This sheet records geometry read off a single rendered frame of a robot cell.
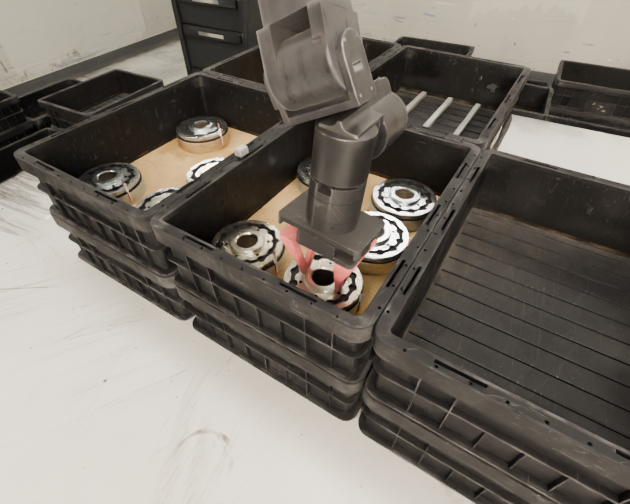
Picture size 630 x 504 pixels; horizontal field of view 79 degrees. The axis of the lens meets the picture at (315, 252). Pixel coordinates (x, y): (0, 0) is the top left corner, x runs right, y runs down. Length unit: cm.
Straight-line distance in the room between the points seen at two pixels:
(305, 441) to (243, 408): 10
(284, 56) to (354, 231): 18
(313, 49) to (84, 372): 55
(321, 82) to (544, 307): 41
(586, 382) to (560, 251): 22
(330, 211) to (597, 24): 350
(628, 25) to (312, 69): 354
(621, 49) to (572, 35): 34
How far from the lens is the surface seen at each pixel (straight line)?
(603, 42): 382
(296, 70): 34
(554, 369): 53
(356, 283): 48
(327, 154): 34
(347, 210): 38
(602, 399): 53
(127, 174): 74
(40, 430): 67
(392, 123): 40
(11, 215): 106
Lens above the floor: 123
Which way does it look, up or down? 45 degrees down
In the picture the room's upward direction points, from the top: straight up
